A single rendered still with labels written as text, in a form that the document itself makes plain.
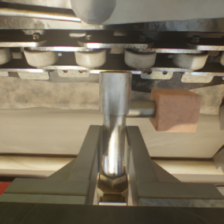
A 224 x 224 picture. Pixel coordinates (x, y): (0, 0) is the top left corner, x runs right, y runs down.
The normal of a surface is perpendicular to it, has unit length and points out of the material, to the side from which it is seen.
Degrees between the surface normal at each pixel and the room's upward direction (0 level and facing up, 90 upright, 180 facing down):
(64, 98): 50
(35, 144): 0
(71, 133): 0
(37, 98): 46
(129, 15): 0
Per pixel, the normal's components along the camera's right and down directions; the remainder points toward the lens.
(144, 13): -0.02, 0.67
